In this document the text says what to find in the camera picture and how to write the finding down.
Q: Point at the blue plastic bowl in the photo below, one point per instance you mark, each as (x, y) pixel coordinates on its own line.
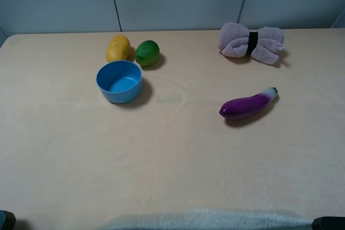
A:
(120, 81)

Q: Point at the yellow toy lemon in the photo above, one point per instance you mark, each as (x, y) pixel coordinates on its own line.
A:
(118, 48)

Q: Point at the purple toy eggplant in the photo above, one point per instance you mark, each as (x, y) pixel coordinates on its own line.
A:
(248, 106)

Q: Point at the green toy lime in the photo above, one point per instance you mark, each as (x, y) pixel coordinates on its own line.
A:
(147, 53)

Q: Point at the pink rolled towel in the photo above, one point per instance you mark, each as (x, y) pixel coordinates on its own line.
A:
(263, 45)

